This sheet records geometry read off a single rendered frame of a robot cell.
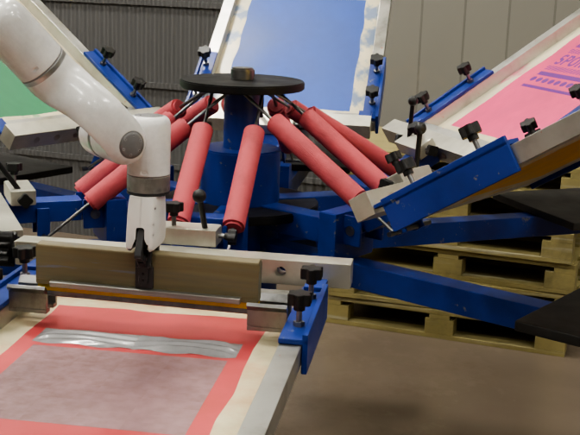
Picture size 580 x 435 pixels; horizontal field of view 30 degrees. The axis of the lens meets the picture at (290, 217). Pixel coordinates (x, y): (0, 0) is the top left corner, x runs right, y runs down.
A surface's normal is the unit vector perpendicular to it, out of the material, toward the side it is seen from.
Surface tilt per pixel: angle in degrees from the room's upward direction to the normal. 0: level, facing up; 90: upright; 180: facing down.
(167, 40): 90
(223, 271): 90
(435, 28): 90
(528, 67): 32
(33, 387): 0
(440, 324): 90
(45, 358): 0
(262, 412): 0
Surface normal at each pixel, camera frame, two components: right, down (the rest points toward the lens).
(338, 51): -0.05, -0.71
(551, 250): -0.36, 0.20
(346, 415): 0.04, -0.97
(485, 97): -0.47, -0.80
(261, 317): -0.15, 0.22
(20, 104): 0.44, -0.73
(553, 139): -0.62, 0.16
